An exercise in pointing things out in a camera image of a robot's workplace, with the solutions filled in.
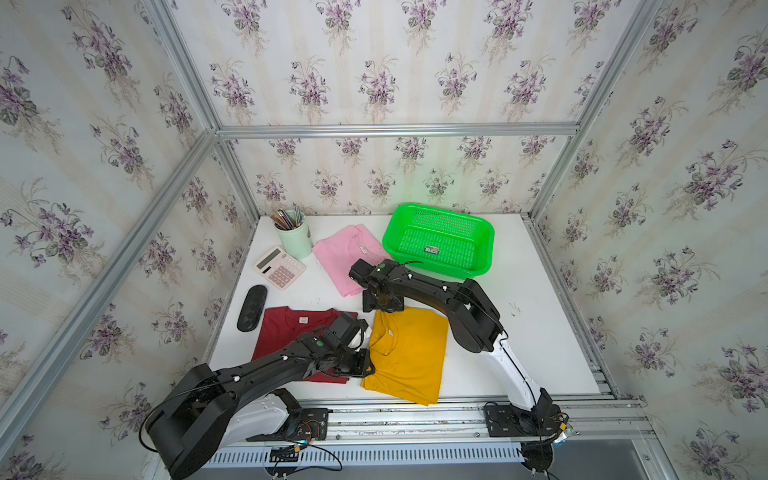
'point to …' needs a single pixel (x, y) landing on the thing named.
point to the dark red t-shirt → (281, 324)
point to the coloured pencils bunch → (281, 219)
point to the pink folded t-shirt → (337, 252)
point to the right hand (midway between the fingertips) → (382, 309)
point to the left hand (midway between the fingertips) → (377, 376)
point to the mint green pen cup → (296, 242)
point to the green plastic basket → (439, 240)
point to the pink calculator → (279, 267)
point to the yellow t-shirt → (407, 349)
